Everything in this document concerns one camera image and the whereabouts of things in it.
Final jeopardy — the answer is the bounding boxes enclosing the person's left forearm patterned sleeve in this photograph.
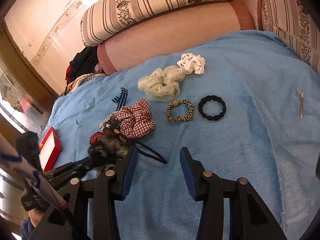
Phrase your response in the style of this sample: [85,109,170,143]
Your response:
[1,135,68,211]

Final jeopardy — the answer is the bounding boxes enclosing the red box lid tray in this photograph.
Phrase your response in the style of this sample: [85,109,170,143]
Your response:
[39,127,61,172]

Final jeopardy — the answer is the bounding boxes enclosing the blue striped ribbon medal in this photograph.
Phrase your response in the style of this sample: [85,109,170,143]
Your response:
[112,87,129,111]

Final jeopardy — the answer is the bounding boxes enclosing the long striped floral cushion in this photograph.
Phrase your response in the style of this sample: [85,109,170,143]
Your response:
[81,0,228,47]

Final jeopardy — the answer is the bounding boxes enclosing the black and red clothes pile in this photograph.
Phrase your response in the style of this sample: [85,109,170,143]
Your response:
[65,47,98,84]

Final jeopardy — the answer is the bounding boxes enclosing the red white plaid scrunchie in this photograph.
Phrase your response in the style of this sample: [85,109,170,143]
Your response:
[116,98,156,139]

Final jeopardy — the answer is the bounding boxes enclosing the pink bolster pillow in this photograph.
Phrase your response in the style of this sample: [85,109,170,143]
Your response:
[97,0,254,75]

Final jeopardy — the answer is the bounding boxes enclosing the grey black sheer scrunchie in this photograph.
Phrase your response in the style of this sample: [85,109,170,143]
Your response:
[88,134,128,162]

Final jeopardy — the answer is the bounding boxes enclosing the thin black elastic headband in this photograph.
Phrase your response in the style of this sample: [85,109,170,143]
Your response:
[133,140,167,164]

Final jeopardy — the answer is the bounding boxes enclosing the leopard print hair tie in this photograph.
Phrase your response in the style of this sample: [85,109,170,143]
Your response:
[166,99,196,123]

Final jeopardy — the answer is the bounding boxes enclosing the white black-dotted scrunchie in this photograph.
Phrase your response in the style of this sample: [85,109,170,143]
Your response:
[177,53,206,75]

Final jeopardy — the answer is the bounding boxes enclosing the red white-dotted scrunchie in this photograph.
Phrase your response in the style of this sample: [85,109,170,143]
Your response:
[89,129,113,145]

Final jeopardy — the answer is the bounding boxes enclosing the right striped floral cushion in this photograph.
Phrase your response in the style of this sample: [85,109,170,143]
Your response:
[261,0,319,73]

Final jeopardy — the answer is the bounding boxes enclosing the beige patterned cloth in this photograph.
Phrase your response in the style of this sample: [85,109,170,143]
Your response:
[62,73,106,96]

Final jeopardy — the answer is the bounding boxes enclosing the black thick hair tie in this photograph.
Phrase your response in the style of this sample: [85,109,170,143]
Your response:
[198,94,227,121]

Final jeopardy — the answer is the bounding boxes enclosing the silver hair clip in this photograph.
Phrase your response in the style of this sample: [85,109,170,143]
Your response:
[299,90,304,118]

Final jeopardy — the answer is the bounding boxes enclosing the pale green sheer scrunchie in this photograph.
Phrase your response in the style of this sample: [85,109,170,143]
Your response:
[138,65,185,102]

